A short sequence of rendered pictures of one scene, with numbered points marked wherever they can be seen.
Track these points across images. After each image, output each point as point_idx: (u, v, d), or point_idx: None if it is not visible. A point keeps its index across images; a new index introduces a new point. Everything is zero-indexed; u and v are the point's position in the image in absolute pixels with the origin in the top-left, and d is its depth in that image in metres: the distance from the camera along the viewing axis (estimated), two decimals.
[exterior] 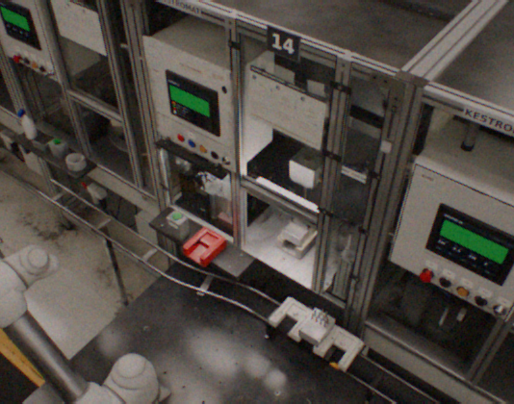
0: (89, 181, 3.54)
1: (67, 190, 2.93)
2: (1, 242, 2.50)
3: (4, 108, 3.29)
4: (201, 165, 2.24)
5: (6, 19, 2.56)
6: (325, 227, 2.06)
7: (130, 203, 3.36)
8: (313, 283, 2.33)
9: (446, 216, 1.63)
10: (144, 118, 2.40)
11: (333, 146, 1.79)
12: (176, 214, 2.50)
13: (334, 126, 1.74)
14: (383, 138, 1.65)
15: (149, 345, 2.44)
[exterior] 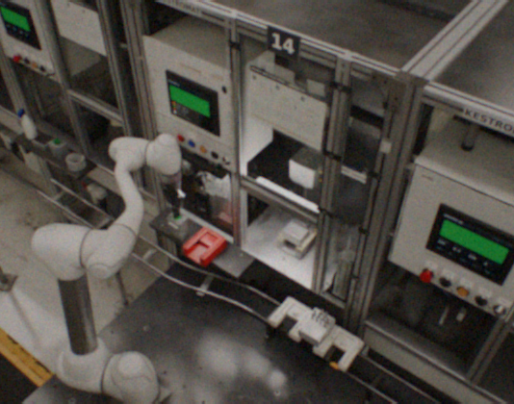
0: (89, 181, 3.54)
1: (67, 190, 2.93)
2: None
3: (4, 108, 3.29)
4: (201, 165, 2.24)
5: (6, 19, 2.56)
6: (325, 227, 2.06)
7: None
8: (313, 283, 2.33)
9: (446, 216, 1.63)
10: (144, 118, 2.40)
11: (333, 146, 1.79)
12: None
13: (334, 126, 1.74)
14: (383, 138, 1.65)
15: (149, 345, 2.44)
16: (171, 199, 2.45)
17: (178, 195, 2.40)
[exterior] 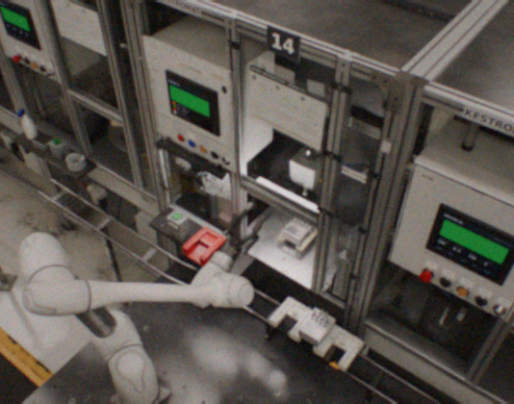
0: (89, 181, 3.54)
1: (67, 190, 2.93)
2: (227, 236, 2.08)
3: (4, 108, 3.29)
4: (201, 165, 2.24)
5: (6, 19, 2.56)
6: (325, 227, 2.06)
7: (130, 203, 3.36)
8: (313, 283, 2.33)
9: (446, 216, 1.63)
10: (144, 118, 2.40)
11: (333, 146, 1.79)
12: (176, 214, 2.50)
13: (334, 126, 1.74)
14: (383, 138, 1.65)
15: (149, 345, 2.44)
16: (238, 220, 2.12)
17: (245, 242, 2.15)
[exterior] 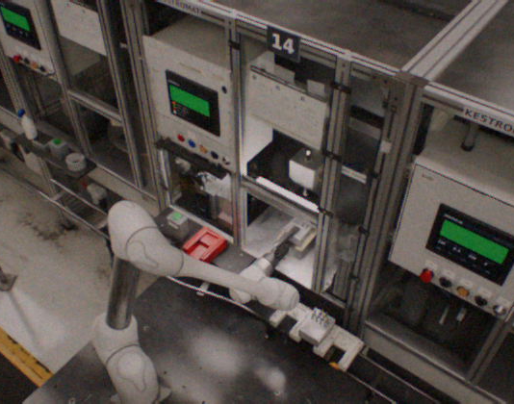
0: (89, 181, 3.54)
1: (67, 190, 2.93)
2: (276, 248, 2.34)
3: (4, 108, 3.29)
4: (201, 165, 2.24)
5: (6, 19, 2.56)
6: (325, 227, 2.06)
7: None
8: (313, 283, 2.33)
9: (446, 216, 1.63)
10: (144, 118, 2.40)
11: (333, 146, 1.79)
12: (176, 214, 2.50)
13: (334, 126, 1.74)
14: (383, 138, 1.65)
15: (149, 345, 2.44)
16: (286, 239, 2.40)
17: (281, 255, 2.42)
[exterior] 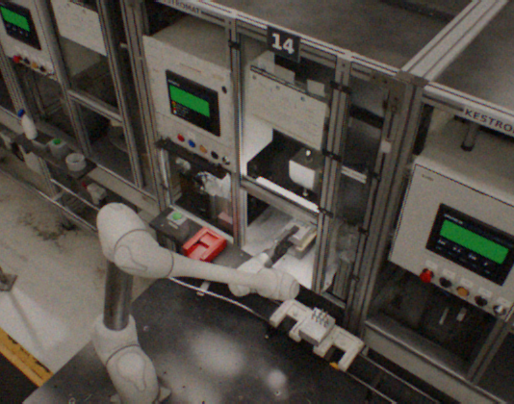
0: (89, 181, 3.54)
1: (67, 190, 2.93)
2: (277, 244, 2.32)
3: (4, 108, 3.29)
4: (201, 165, 2.24)
5: (6, 19, 2.56)
6: (325, 227, 2.06)
7: (130, 203, 3.36)
8: (313, 283, 2.33)
9: (446, 216, 1.63)
10: (144, 118, 2.40)
11: (333, 146, 1.79)
12: (176, 214, 2.50)
13: (334, 126, 1.74)
14: (383, 138, 1.65)
15: (149, 345, 2.44)
16: (286, 236, 2.39)
17: (280, 254, 2.40)
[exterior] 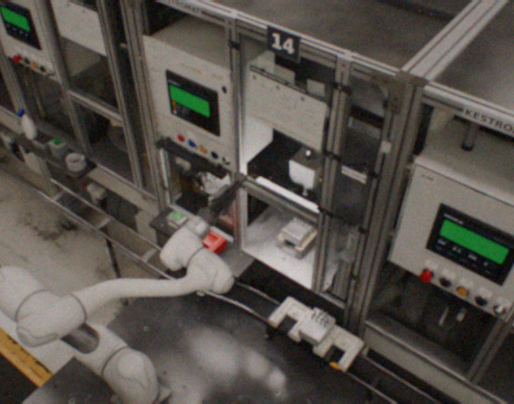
0: (89, 181, 3.54)
1: (67, 190, 2.93)
2: (211, 202, 2.03)
3: (4, 108, 3.29)
4: (201, 165, 2.24)
5: (6, 19, 2.56)
6: (325, 227, 2.06)
7: (130, 203, 3.36)
8: (313, 283, 2.33)
9: (446, 216, 1.63)
10: (144, 118, 2.40)
11: (333, 146, 1.79)
12: (176, 214, 2.50)
13: (334, 126, 1.74)
14: (383, 138, 1.65)
15: (149, 345, 2.44)
16: (227, 190, 2.08)
17: (225, 204, 2.10)
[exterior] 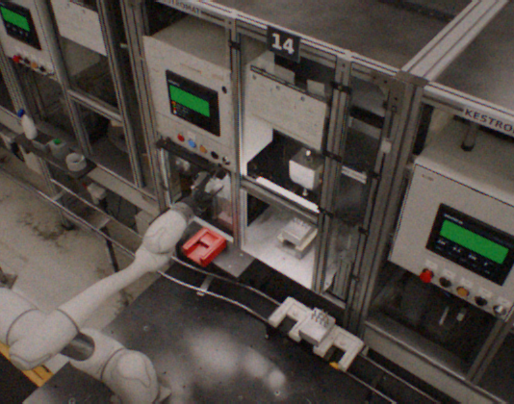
0: (89, 181, 3.54)
1: (67, 190, 2.93)
2: (194, 190, 2.06)
3: (4, 108, 3.29)
4: (201, 165, 2.24)
5: (6, 19, 2.56)
6: (325, 227, 2.06)
7: (130, 203, 3.36)
8: (313, 283, 2.33)
9: (446, 216, 1.63)
10: (144, 118, 2.40)
11: (333, 146, 1.79)
12: None
13: (334, 126, 1.74)
14: (383, 138, 1.65)
15: (149, 345, 2.44)
16: (205, 179, 2.11)
17: (203, 202, 2.14)
